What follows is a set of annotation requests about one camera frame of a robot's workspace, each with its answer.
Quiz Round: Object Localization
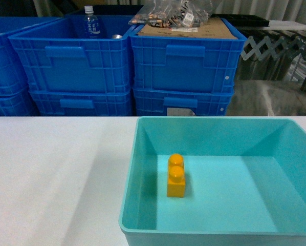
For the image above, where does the yellow two-stud toy block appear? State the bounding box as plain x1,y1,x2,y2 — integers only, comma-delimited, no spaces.
167,153,186,198

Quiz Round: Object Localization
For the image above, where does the blue crate lower right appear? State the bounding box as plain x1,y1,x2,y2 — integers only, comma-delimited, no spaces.
133,88,234,116

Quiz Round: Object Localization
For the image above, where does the blue crate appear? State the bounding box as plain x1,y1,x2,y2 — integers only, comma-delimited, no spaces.
130,19,247,93
0,17,58,96
29,91,133,116
0,88,40,116
133,88,234,116
9,15,133,93

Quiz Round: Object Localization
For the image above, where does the blue crate upper right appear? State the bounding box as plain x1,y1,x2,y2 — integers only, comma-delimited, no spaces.
130,19,247,93

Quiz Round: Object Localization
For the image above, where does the teal plastic tray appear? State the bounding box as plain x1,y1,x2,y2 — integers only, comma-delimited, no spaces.
119,117,306,245

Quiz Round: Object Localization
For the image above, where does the silver can top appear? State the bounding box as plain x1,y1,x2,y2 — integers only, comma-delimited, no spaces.
112,34,123,40

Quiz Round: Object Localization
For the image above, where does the blue crate lower middle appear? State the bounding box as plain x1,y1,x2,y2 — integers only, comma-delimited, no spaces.
29,91,133,116

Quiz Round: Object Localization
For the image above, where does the clear bag of parts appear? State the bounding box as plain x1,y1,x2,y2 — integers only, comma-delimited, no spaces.
128,0,221,29

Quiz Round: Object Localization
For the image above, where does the brown cardboard sheet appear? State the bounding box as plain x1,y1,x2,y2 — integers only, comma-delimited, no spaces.
138,18,237,39

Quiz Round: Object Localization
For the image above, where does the clear water bottle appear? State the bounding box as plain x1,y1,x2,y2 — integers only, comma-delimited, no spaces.
83,5,102,39

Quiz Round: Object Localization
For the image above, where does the blue crate upper middle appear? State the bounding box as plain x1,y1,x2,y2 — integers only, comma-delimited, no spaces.
9,15,133,93

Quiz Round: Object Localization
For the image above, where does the blue crate lower left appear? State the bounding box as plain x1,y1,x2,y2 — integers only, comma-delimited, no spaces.
0,88,40,116

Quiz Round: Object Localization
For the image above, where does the black tray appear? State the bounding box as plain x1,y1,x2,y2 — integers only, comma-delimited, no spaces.
211,13,269,27

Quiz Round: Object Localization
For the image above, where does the expandable roller conveyor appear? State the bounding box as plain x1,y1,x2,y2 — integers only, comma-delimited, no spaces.
241,30,306,61

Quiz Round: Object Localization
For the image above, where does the blue crate upper left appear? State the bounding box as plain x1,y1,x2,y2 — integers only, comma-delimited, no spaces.
0,17,58,96

